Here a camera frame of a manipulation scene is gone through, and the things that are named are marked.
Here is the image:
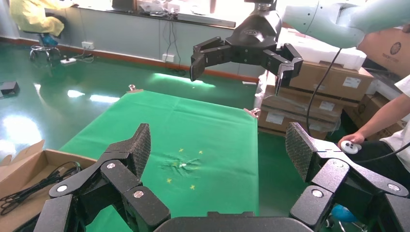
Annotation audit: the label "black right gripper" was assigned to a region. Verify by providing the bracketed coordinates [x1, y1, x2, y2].
[190, 11, 304, 97]

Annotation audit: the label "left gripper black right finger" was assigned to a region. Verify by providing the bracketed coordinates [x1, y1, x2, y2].
[285, 121, 410, 232]

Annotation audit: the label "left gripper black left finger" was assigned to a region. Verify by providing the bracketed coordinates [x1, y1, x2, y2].
[33, 123, 171, 232]

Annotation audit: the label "white game controller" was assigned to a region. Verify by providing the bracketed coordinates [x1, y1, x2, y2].
[340, 140, 363, 155]

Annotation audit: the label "black power data cable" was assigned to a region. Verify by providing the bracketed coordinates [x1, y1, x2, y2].
[0, 161, 83, 217]

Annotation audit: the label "bare operator forearm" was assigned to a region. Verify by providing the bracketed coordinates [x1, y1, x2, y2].
[354, 93, 410, 140]

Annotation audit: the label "open brown cardboard box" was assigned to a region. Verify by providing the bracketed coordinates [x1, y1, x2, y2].
[0, 140, 97, 232]

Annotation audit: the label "black box on floor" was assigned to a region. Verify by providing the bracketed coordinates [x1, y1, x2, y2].
[0, 81, 21, 97]

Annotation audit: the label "operator hand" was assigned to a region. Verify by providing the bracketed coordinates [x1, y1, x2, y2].
[337, 132, 366, 149]

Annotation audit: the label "wrapped brown carton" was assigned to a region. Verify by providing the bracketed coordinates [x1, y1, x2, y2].
[257, 106, 341, 141]

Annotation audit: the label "flat brown carton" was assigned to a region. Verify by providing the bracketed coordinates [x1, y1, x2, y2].
[261, 86, 345, 124]

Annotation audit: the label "dark workbench counter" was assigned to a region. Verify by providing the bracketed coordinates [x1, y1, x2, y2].
[73, 0, 238, 29]

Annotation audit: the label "white foam packing block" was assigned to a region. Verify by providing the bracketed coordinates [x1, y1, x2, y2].
[277, 27, 368, 72]

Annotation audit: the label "green table cloth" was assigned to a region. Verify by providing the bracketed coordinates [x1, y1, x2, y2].
[59, 90, 260, 232]

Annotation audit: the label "blue round stool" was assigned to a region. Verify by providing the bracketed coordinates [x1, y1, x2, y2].
[326, 204, 369, 232]

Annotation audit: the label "labelled brown carton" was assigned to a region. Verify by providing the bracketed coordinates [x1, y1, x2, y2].
[288, 60, 375, 103]

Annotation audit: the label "small brown carton with logo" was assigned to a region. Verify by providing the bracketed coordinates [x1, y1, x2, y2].
[344, 92, 408, 142]

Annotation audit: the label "operator in white shirt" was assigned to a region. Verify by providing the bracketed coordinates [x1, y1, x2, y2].
[348, 74, 410, 193]

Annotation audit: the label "large carton with round logo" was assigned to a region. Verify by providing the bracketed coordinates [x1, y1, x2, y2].
[356, 27, 410, 78]

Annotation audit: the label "chrome swivel stool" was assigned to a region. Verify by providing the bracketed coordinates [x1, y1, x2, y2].
[22, 30, 62, 62]

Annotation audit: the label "seated person in yellow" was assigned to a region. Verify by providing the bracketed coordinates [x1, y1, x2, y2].
[9, 0, 76, 37]

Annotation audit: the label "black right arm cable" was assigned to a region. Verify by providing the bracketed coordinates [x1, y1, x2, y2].
[305, 48, 342, 137]

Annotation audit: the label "black hanging wall cables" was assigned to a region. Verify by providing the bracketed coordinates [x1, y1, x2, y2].
[158, 19, 190, 76]

